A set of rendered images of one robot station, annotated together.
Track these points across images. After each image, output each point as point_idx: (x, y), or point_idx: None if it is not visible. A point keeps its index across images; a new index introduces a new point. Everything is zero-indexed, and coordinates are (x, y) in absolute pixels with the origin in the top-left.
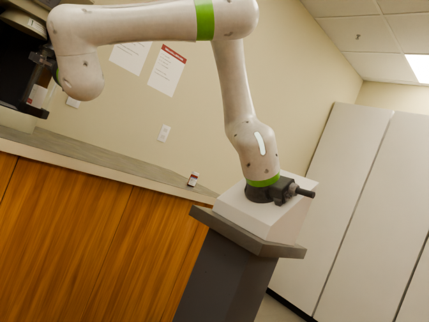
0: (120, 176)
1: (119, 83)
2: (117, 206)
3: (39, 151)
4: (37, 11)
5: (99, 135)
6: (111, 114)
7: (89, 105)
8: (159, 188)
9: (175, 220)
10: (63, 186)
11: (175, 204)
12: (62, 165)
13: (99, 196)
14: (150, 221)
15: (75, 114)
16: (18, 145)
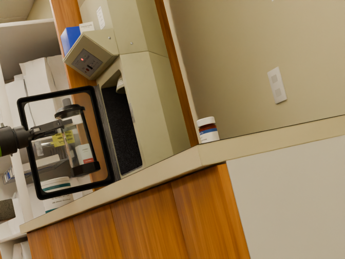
0: (89, 201)
1: (298, 14)
2: (114, 242)
3: (63, 207)
4: (110, 71)
5: (326, 116)
6: (319, 70)
7: (293, 83)
8: (109, 196)
9: (157, 241)
10: (89, 235)
11: (143, 209)
12: (71, 214)
13: (103, 234)
14: (139, 253)
15: (289, 109)
16: (59, 210)
